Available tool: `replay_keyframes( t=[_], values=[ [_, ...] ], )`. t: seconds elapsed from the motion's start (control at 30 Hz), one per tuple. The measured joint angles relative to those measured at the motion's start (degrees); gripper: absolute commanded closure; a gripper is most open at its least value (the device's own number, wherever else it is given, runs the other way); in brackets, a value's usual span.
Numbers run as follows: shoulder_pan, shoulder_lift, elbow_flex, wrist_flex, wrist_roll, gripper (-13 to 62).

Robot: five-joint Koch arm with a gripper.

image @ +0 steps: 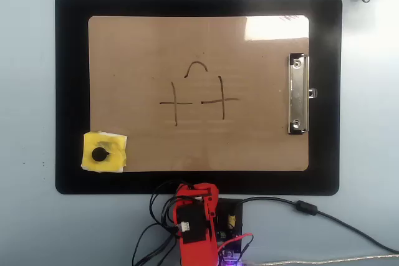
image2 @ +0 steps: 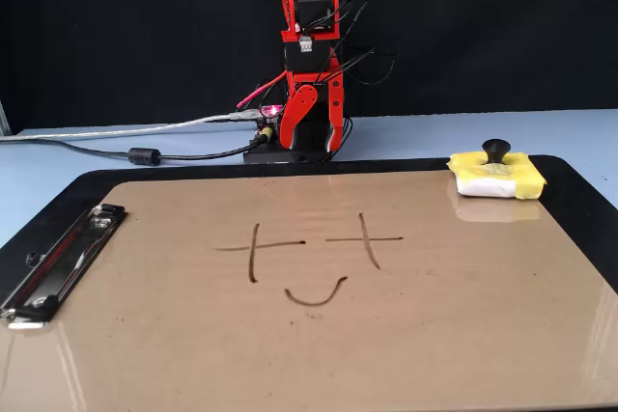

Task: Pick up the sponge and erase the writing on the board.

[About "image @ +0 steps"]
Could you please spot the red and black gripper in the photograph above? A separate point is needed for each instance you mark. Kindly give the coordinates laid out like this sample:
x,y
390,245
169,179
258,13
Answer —
x,y
190,200

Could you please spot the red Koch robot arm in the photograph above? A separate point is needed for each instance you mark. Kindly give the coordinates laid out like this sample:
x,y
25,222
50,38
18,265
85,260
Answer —
x,y
199,247

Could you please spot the brown clipboard board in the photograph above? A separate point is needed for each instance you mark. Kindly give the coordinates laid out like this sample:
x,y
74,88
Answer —
x,y
140,60

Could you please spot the yellow sponge with black knob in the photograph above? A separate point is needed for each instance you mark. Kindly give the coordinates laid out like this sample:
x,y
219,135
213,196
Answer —
x,y
93,143

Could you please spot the silver metal clipboard clip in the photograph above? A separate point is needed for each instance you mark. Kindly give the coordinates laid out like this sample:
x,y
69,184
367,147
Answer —
x,y
297,94

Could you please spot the black controller circuit board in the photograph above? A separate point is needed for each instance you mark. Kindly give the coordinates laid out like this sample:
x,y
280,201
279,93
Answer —
x,y
230,216

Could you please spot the black rectangular desk mat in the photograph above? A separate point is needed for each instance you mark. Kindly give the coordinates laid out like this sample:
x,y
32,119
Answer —
x,y
71,91

